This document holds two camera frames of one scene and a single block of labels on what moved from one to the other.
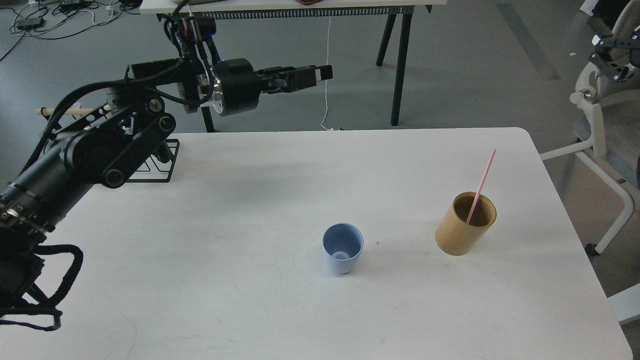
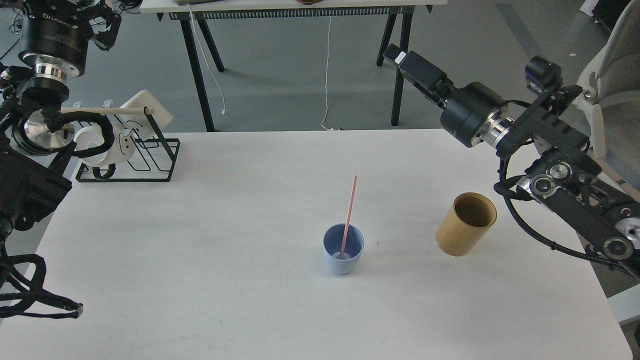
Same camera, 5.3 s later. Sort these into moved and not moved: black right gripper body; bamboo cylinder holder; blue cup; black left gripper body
Moved: black left gripper body; black right gripper body
Not moved: blue cup; bamboo cylinder holder
